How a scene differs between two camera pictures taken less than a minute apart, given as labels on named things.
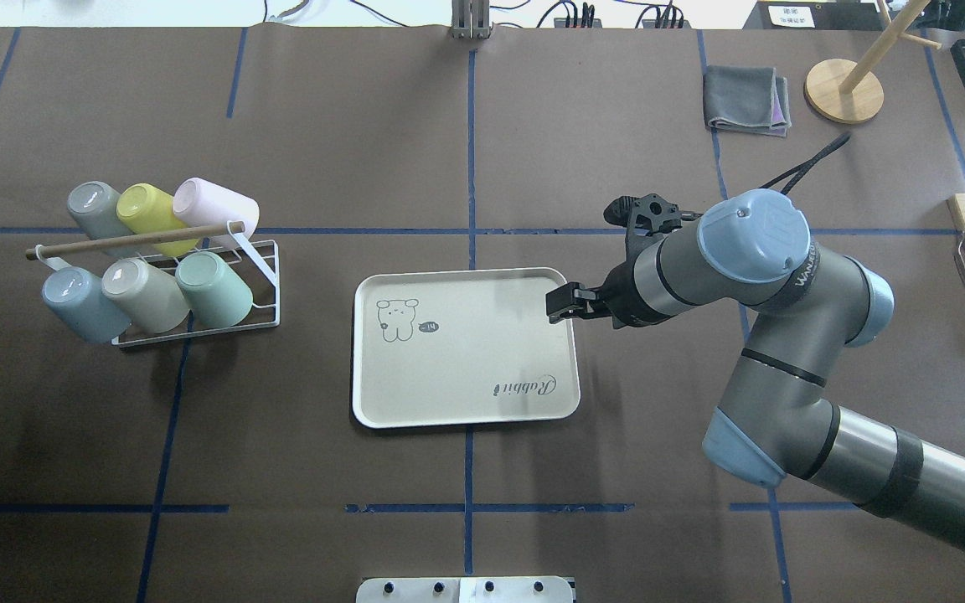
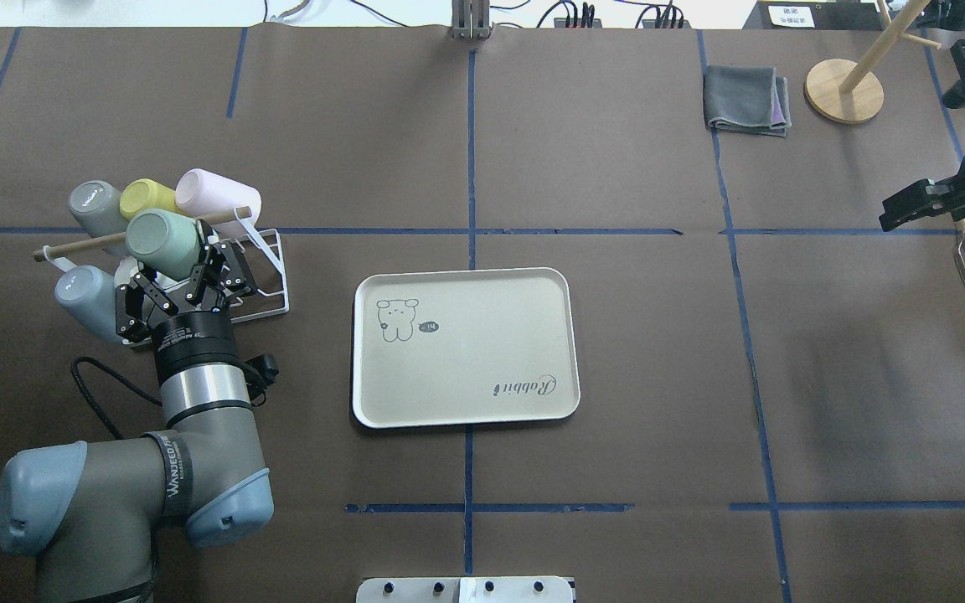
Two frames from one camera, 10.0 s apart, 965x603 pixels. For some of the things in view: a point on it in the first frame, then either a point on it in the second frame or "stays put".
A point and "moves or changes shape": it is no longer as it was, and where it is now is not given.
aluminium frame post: x=470 y=19 stays put
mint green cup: x=217 y=297 moves or changes shape
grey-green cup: x=92 y=207 stays put
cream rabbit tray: x=461 y=347 stays put
